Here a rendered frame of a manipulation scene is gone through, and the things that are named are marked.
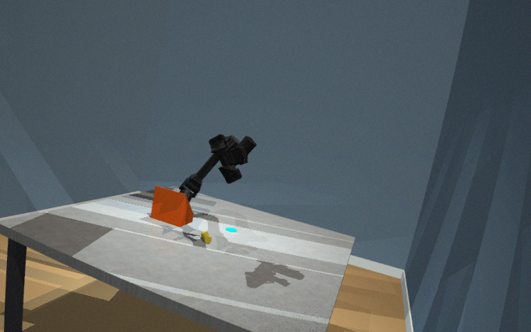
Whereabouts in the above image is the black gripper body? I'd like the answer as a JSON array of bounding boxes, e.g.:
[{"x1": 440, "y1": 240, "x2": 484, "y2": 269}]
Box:
[{"x1": 209, "y1": 134, "x2": 242, "y2": 184}]

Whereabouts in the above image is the yellow tall cylinder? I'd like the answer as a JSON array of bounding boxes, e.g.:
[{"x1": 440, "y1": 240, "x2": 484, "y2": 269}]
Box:
[{"x1": 201, "y1": 231, "x2": 212, "y2": 243}]

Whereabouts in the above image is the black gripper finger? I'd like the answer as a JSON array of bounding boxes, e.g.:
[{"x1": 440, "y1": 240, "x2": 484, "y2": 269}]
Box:
[
  {"x1": 218, "y1": 165, "x2": 237, "y2": 178},
  {"x1": 210, "y1": 140, "x2": 226, "y2": 153}
]

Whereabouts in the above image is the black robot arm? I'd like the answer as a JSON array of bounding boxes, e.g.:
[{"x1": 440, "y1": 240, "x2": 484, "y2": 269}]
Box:
[{"x1": 179, "y1": 135, "x2": 257, "y2": 202}]

